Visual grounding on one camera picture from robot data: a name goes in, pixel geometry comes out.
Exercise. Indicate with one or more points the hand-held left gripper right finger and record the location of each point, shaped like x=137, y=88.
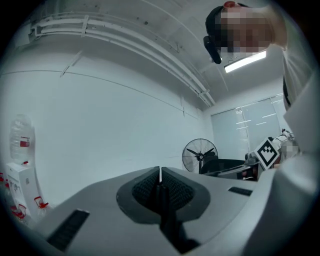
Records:
x=215, y=200

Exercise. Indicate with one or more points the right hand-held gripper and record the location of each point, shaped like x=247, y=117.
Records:
x=267, y=153

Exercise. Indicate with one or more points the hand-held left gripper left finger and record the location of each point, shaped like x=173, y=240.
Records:
x=100, y=215

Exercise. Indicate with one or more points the black standing fan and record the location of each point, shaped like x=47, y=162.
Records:
x=200, y=155

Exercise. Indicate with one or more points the white window blinds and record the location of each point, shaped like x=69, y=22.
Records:
x=250, y=127

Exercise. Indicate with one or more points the group of clear water jugs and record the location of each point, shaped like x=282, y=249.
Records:
x=41, y=202

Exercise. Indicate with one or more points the white water dispenser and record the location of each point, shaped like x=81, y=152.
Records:
x=21, y=185

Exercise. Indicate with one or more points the water dispenser bottle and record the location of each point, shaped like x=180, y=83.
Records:
x=21, y=137

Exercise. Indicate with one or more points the long ceiling light tube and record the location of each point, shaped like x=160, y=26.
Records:
x=245, y=62

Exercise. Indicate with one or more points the person's beige shirt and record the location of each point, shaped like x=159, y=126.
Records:
x=298, y=75

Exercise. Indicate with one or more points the person's head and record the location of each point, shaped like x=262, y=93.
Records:
x=252, y=27

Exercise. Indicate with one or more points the red hair clip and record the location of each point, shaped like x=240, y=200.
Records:
x=228, y=3

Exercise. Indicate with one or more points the white ceiling pipe bundle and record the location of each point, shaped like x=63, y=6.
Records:
x=130, y=37

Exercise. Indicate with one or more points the black head-worn camera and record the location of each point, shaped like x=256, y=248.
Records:
x=213, y=51

